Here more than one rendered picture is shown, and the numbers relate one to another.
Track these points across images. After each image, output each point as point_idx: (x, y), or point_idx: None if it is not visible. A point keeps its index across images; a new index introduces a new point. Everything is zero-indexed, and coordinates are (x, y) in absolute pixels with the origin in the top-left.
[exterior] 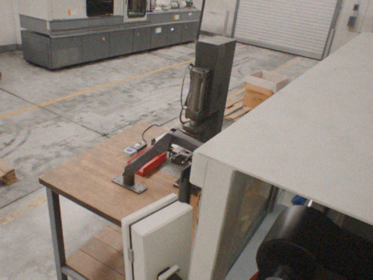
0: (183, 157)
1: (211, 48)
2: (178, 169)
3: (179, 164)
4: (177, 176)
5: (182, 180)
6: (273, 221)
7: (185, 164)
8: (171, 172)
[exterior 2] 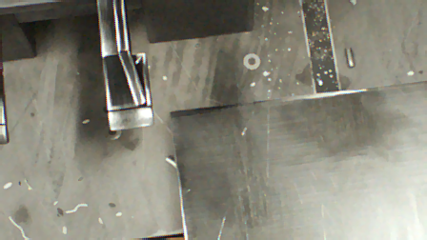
0: (53, 13)
1: None
2: (65, 115)
3: (32, 52)
4: (131, 221)
5: None
6: None
7: (152, 124)
8: (41, 210)
